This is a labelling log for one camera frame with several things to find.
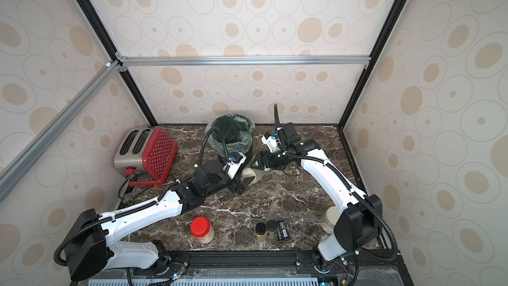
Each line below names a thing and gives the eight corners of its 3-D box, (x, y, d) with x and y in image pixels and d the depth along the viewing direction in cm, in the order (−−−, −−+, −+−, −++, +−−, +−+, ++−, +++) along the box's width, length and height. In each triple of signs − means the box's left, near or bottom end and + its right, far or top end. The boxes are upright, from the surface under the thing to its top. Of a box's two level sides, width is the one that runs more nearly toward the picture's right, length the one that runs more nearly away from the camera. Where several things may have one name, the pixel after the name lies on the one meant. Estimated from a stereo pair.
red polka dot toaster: (122, 186, 96) (99, 165, 82) (140, 149, 111) (123, 126, 97) (164, 186, 96) (149, 165, 82) (177, 149, 111) (165, 126, 97)
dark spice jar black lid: (266, 238, 81) (267, 231, 74) (266, 228, 84) (267, 220, 76) (275, 238, 81) (277, 231, 74) (275, 228, 84) (277, 220, 76)
